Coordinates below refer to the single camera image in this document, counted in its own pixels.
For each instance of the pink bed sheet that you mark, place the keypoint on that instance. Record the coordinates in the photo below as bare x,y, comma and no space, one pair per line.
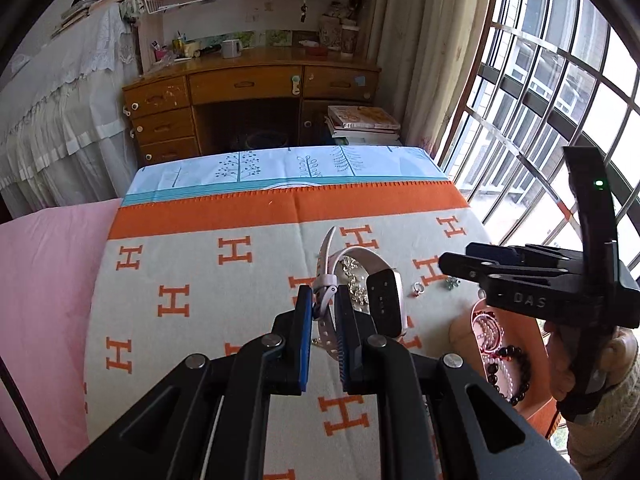
49,263

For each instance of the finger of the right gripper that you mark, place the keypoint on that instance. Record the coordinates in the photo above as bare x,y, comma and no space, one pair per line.
499,254
466,268

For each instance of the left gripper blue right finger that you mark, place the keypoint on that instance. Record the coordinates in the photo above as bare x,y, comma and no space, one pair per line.
349,349

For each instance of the wooden bookshelf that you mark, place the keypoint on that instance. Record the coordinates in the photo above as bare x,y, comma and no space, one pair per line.
170,29

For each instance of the window metal grille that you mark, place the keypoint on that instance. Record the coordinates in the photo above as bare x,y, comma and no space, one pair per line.
552,73

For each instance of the wooden desk with drawers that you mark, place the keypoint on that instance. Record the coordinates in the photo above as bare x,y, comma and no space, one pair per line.
264,98

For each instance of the white mug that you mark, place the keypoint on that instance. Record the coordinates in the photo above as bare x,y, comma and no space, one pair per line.
231,48

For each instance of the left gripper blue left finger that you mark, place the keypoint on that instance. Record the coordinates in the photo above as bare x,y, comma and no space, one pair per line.
301,336

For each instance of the light blue plant-print sheet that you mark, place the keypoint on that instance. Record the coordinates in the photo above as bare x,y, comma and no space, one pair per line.
275,168

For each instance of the pink smart watch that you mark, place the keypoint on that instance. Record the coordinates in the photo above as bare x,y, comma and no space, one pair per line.
374,287

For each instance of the white lace cloth cover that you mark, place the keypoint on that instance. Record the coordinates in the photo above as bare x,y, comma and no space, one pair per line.
64,133

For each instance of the pink jewelry tray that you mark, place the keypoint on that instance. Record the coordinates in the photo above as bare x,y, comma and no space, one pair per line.
507,350

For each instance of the gold crystal brooch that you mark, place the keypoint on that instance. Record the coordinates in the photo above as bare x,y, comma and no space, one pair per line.
352,274

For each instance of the beige curtain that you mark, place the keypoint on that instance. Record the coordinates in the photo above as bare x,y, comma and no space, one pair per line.
425,50

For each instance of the stack of books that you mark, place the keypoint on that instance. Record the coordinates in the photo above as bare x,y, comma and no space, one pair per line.
362,125

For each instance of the right hand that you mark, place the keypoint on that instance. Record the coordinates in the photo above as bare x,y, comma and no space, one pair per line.
616,360

